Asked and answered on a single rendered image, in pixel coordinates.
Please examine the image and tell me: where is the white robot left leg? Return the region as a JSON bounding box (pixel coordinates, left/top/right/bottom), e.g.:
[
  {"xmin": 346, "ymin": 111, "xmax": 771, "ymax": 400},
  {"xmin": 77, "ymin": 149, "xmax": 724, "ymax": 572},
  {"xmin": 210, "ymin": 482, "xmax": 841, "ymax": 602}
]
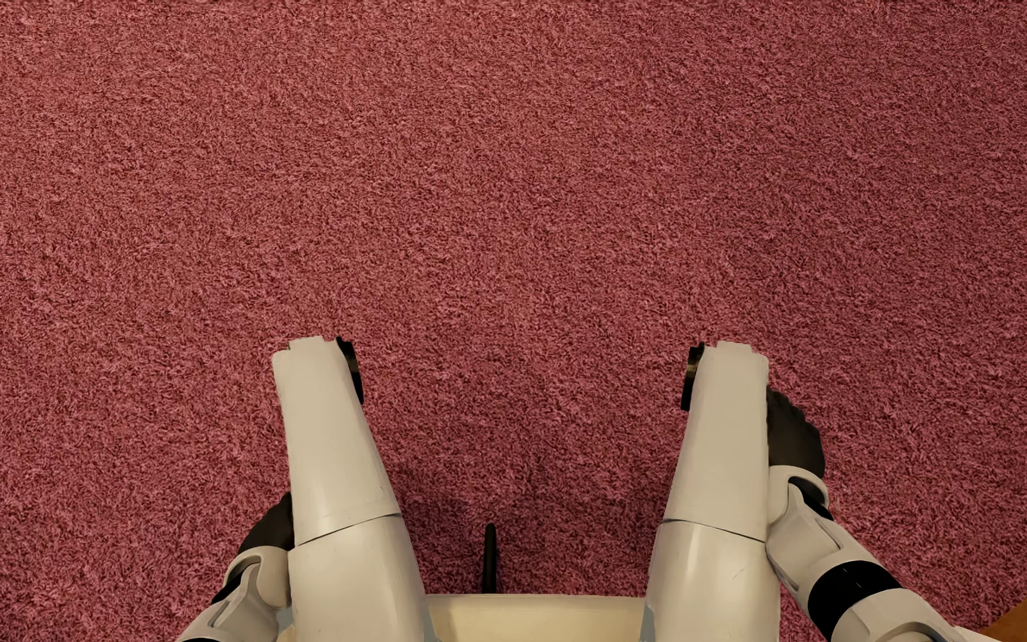
[{"xmin": 270, "ymin": 335, "xmax": 437, "ymax": 642}]

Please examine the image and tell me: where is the white robot right leg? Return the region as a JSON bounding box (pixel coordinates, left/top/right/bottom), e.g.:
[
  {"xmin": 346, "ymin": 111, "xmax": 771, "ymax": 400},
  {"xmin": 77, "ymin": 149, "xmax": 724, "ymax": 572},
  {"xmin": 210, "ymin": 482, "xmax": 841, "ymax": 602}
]
[{"xmin": 641, "ymin": 341, "xmax": 784, "ymax": 642}]

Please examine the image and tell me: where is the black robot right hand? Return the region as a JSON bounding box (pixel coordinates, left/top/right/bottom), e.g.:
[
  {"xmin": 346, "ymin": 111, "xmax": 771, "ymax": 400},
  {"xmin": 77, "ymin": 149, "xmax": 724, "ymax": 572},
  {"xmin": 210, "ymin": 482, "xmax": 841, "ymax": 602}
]
[{"xmin": 765, "ymin": 387, "xmax": 827, "ymax": 483}]

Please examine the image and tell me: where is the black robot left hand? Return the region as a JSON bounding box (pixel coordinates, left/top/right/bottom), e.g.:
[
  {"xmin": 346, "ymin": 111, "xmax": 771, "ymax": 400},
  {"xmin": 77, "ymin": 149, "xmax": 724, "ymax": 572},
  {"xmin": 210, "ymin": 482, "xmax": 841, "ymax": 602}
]
[{"xmin": 238, "ymin": 492, "xmax": 296, "ymax": 556}]

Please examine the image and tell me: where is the white robot leg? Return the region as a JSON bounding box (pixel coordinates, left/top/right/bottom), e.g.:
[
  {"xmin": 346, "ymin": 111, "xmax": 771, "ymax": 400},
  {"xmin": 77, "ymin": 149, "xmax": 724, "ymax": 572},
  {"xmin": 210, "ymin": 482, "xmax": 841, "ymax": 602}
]
[
  {"xmin": 270, "ymin": 335, "xmax": 437, "ymax": 642},
  {"xmin": 641, "ymin": 341, "xmax": 784, "ymax": 642}
]

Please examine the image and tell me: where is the red shaggy carpet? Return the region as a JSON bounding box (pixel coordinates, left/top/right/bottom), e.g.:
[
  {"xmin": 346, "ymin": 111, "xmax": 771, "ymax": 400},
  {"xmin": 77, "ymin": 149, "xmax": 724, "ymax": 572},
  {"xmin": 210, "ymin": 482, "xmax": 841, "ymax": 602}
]
[{"xmin": 0, "ymin": 0, "xmax": 1027, "ymax": 642}]

